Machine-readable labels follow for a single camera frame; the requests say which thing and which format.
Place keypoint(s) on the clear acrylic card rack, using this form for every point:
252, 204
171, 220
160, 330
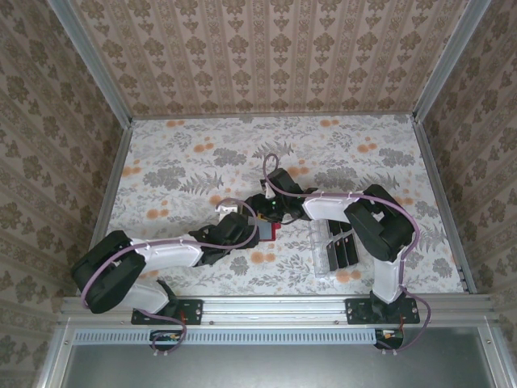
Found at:
319, 258

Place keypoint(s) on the black VIP card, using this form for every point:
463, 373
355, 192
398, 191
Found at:
342, 255
346, 227
332, 258
351, 252
334, 228

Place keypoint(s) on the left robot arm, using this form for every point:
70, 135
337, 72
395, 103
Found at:
169, 254

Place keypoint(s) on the black controller board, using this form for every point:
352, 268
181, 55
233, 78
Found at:
389, 337
165, 337

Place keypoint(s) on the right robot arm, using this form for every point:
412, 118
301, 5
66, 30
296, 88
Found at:
383, 234

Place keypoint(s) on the grey metal panel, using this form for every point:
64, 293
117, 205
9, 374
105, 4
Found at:
282, 368

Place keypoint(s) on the floral table sheet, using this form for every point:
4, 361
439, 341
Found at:
282, 141

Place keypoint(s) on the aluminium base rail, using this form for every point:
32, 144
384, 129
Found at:
274, 309

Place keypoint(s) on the aluminium frame post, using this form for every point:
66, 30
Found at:
449, 60
91, 60

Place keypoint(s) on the thin aluminium edge strip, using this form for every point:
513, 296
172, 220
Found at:
274, 116

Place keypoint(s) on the red leather card holder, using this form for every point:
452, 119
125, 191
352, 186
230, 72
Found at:
274, 232

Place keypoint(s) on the aluminium table edge rail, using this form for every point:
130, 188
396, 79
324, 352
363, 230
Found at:
106, 202
443, 202

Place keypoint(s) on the aluminium lower frame profile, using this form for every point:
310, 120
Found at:
54, 359
490, 359

